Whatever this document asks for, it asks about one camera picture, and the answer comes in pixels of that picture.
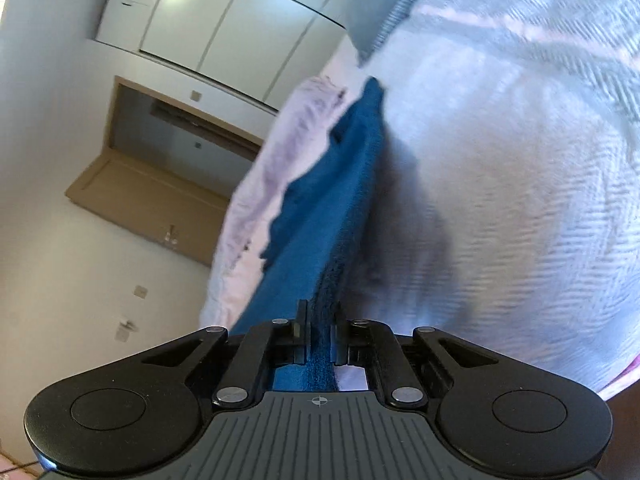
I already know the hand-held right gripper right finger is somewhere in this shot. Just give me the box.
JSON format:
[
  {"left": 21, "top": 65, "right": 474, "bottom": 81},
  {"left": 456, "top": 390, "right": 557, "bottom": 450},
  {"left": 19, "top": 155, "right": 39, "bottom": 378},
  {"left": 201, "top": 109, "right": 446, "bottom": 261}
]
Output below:
[{"left": 332, "top": 305, "right": 501, "bottom": 408}]

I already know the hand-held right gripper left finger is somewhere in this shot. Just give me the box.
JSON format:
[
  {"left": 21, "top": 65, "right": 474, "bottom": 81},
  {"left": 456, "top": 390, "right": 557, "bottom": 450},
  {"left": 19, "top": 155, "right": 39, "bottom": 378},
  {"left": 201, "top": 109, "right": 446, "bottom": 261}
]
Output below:
[{"left": 141, "top": 300, "right": 308, "bottom": 407}]

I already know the blue fleece sweater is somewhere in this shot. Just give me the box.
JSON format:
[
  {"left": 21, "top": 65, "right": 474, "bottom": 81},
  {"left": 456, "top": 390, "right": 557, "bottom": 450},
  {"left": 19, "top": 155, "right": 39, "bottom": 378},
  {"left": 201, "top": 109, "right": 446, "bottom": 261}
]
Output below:
[{"left": 235, "top": 77, "right": 388, "bottom": 393}]

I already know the wooden door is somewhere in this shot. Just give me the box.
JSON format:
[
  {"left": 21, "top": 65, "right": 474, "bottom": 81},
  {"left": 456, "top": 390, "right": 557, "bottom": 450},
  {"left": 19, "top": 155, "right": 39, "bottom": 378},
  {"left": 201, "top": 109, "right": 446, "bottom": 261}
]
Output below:
[{"left": 65, "top": 152, "right": 231, "bottom": 267}]

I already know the lilac blanket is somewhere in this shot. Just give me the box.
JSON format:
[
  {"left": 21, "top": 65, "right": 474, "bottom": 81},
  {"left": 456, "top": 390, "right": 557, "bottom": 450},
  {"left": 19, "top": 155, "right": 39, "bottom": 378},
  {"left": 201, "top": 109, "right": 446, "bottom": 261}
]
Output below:
[{"left": 215, "top": 76, "right": 351, "bottom": 281}]

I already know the herringbone striped bedspread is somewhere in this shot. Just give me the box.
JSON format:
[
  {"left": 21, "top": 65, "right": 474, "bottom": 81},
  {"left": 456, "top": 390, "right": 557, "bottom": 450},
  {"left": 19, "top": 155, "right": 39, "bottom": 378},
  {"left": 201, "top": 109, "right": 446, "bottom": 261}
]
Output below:
[{"left": 200, "top": 0, "right": 640, "bottom": 401}]

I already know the white wardrobe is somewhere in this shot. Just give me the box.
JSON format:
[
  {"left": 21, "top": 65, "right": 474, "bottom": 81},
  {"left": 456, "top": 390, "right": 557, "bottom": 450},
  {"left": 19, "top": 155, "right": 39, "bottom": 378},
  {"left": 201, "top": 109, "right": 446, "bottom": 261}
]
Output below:
[{"left": 95, "top": 0, "right": 371, "bottom": 113}]

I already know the grey pillow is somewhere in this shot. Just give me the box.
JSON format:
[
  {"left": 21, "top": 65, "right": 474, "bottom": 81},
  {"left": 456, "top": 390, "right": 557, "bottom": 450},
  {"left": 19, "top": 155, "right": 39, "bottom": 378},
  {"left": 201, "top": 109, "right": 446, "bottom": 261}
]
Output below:
[{"left": 345, "top": 0, "right": 441, "bottom": 66}]

